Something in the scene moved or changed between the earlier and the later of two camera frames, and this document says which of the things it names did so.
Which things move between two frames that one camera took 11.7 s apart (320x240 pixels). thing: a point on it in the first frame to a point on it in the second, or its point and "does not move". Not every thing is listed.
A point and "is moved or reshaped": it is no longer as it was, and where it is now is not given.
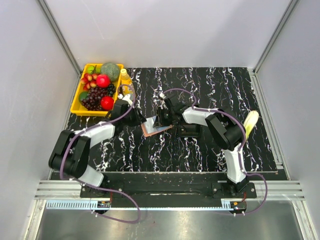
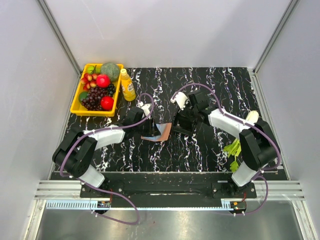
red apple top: (103, 81) does not move
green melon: (111, 69) does not move
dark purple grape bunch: (92, 102) does not move
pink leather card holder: (148, 129) is moved or reshaped
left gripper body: (130, 119) to (142, 129)
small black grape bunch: (111, 90) does not move
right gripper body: (165, 116) to (189, 109)
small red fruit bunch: (89, 81) does not move
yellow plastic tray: (77, 107) does not move
